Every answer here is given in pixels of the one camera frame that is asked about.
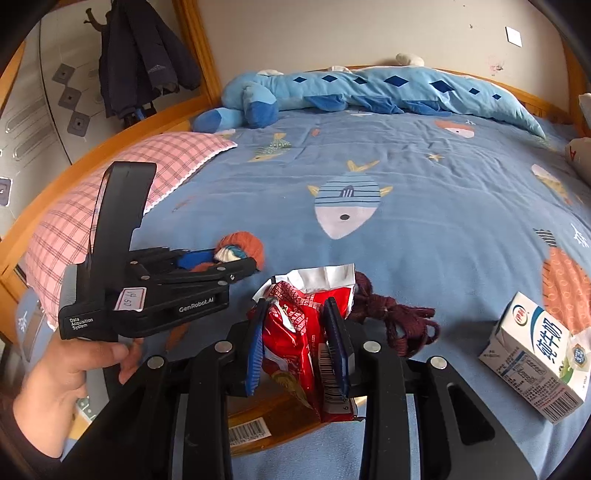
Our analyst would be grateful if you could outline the orange knitted sock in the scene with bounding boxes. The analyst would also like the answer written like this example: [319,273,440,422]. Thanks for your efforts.
[189,231,265,273]

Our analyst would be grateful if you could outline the person's left hand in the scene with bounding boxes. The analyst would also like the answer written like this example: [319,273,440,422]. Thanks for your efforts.
[34,332,145,455]

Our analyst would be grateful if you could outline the gold brown box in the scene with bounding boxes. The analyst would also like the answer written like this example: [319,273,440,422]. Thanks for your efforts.
[226,369,365,455]

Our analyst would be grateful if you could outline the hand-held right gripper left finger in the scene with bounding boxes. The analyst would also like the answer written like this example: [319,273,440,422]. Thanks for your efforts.
[60,298,269,480]

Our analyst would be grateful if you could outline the pink plaid pillow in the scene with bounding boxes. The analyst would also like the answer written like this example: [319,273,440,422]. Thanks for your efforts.
[23,131,238,319]

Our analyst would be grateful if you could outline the blue crocodile plush toy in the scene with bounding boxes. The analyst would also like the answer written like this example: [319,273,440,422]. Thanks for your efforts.
[191,65,548,139]

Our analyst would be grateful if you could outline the person's left forearm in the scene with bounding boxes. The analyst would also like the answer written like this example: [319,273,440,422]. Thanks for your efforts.
[0,392,63,480]

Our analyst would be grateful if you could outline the red snack wrapper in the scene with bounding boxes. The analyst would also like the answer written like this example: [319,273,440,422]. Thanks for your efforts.
[247,263,365,423]

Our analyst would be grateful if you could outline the folded beige quilt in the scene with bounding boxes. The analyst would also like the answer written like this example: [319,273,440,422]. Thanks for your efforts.
[566,92,591,185]

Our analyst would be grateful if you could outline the white milk carton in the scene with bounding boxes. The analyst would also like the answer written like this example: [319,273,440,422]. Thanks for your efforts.
[478,291,591,425]

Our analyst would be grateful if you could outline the dark hanging jackets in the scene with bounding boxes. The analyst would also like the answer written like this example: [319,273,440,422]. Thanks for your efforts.
[98,0,203,118]

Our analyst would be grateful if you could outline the wooden bunk bed frame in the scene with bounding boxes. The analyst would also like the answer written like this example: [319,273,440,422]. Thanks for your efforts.
[0,0,591,296]

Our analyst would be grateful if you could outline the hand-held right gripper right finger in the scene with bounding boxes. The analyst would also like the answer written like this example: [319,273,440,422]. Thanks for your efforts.
[322,298,539,480]

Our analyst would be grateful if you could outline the maroon yarn bundle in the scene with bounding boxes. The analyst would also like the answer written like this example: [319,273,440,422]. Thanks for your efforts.
[346,271,441,358]

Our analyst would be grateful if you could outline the wooden coat rack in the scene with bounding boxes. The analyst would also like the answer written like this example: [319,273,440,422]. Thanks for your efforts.
[83,9,109,33]

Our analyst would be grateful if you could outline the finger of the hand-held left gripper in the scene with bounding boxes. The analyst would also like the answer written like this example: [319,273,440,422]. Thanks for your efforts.
[129,247,218,273]
[139,257,257,289]

